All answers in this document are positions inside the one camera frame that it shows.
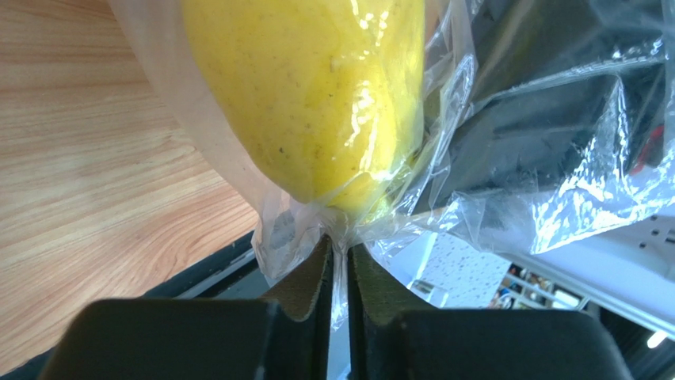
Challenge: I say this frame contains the clear zip top bag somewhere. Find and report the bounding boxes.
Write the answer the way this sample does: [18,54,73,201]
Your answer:
[110,1,674,325]

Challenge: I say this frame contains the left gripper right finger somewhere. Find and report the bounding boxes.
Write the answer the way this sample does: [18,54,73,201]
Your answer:
[348,245,631,379]

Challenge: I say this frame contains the right idle robot arm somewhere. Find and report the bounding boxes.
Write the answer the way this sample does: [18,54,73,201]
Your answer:
[414,1,674,336]

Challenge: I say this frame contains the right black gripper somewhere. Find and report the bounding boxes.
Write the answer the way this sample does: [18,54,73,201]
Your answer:
[414,1,674,214]

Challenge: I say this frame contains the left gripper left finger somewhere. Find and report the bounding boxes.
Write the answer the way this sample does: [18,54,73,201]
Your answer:
[41,236,334,379]

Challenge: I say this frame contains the yellow toy bananas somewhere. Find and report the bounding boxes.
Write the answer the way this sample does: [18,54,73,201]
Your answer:
[181,1,425,215]

